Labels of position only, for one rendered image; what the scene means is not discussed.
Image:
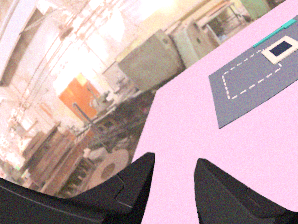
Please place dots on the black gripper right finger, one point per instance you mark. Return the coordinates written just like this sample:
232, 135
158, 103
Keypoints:
221, 199

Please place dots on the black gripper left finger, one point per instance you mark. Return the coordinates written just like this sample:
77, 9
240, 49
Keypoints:
122, 199

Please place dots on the white square tile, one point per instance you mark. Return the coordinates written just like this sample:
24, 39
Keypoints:
278, 51

